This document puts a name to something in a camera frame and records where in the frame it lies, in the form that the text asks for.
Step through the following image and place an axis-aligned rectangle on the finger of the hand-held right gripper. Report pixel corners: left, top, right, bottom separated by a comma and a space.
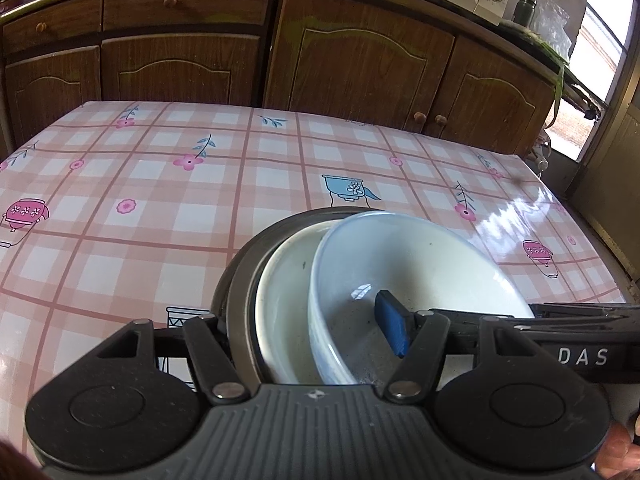
515, 303, 640, 332
429, 308, 532, 334

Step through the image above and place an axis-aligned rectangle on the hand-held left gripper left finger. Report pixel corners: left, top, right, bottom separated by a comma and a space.
95, 312, 251, 407

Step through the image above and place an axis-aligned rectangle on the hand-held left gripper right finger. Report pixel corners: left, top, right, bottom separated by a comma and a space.
375, 290, 548, 404

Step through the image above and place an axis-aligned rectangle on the steel bowl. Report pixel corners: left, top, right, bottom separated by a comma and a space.
212, 206, 371, 386

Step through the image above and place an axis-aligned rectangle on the small blue-patterned ceramic bowl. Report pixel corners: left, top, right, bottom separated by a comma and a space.
307, 211, 536, 387

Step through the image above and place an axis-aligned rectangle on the large white ceramic bowl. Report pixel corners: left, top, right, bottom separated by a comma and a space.
254, 220, 346, 386

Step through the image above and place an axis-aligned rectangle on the person's right hand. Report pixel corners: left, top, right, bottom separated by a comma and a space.
595, 422, 640, 480

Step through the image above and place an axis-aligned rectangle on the pink checked plastic tablecloth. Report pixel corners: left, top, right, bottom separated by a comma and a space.
0, 101, 636, 461

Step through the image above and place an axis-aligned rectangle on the grey glazed door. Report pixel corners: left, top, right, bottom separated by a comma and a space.
545, 0, 640, 196

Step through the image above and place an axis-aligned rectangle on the beige door leaf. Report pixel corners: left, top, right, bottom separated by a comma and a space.
565, 80, 640, 291

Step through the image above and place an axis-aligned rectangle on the pink folded umbrella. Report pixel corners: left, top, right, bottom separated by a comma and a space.
530, 132, 553, 173

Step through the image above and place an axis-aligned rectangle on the black flat tray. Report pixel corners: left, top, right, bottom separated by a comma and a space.
500, 20, 608, 111

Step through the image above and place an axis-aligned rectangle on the green leek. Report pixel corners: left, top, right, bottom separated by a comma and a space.
520, 30, 571, 131

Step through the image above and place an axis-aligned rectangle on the wooden two-door cabinet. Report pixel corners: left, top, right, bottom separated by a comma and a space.
262, 0, 576, 158

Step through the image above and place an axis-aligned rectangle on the clear plastic bag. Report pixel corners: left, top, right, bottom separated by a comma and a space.
530, 0, 572, 61

